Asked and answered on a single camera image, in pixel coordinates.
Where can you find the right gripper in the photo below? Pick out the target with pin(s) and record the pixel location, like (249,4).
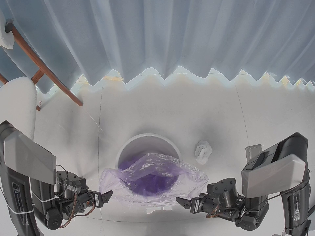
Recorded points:
(204,204)

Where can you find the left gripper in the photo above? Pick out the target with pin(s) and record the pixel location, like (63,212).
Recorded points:
(86,201)

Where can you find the purple plastic bag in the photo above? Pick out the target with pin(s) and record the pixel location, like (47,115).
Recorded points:
(152,181)

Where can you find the white paper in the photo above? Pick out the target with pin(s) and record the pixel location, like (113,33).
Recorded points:
(203,152)

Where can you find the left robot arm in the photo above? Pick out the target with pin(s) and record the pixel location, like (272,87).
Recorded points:
(27,156)

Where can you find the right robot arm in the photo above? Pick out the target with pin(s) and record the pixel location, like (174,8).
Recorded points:
(270,171)

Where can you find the white trash bin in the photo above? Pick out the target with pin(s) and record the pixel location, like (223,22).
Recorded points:
(147,141)

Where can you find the white padded wooden chair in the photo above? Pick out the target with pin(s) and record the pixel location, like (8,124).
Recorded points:
(17,107)

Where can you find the pale blue curtain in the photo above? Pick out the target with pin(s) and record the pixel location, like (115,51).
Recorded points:
(172,21)

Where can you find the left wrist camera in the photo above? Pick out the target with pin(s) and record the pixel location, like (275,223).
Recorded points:
(81,184)

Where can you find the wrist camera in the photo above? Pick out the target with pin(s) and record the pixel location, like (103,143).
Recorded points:
(211,188)
(81,184)

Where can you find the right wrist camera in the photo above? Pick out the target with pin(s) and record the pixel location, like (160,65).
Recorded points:
(211,188)

